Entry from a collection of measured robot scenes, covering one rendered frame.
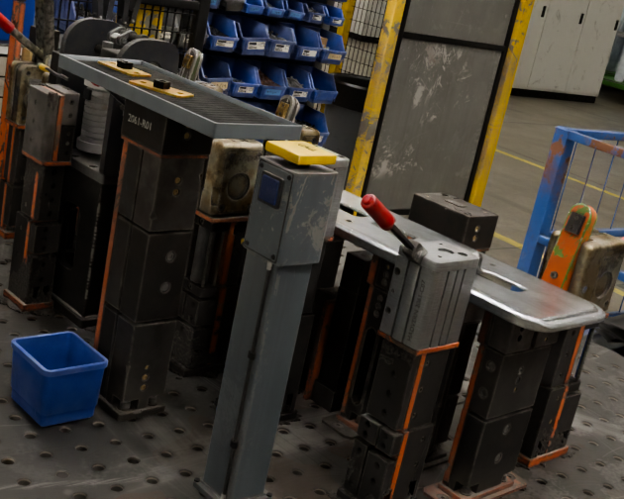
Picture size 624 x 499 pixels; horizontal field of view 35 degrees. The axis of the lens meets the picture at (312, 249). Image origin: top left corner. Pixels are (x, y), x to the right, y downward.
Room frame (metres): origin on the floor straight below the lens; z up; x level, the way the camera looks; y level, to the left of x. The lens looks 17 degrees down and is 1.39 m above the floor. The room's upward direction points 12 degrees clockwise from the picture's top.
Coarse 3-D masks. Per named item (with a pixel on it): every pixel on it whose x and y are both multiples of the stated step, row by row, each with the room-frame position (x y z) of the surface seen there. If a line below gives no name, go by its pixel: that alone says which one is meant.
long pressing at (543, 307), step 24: (360, 240) 1.35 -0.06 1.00; (384, 240) 1.37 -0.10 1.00; (432, 240) 1.43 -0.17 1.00; (504, 264) 1.38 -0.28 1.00; (480, 288) 1.24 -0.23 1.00; (504, 288) 1.26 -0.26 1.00; (528, 288) 1.28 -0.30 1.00; (552, 288) 1.31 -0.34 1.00; (504, 312) 1.17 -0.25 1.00; (528, 312) 1.18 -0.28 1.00; (552, 312) 1.20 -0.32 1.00; (576, 312) 1.22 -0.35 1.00; (600, 312) 1.26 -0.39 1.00
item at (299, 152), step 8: (272, 144) 1.10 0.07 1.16; (280, 144) 1.11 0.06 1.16; (288, 144) 1.12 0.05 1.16; (296, 144) 1.13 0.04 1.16; (304, 144) 1.14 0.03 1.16; (272, 152) 1.10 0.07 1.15; (280, 152) 1.09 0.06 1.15; (288, 152) 1.08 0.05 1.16; (296, 152) 1.08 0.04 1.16; (304, 152) 1.09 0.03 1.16; (312, 152) 1.10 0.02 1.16; (320, 152) 1.11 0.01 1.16; (328, 152) 1.12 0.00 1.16; (288, 160) 1.11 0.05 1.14; (296, 160) 1.07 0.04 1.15; (304, 160) 1.08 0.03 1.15; (312, 160) 1.09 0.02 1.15; (320, 160) 1.10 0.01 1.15; (328, 160) 1.10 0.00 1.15
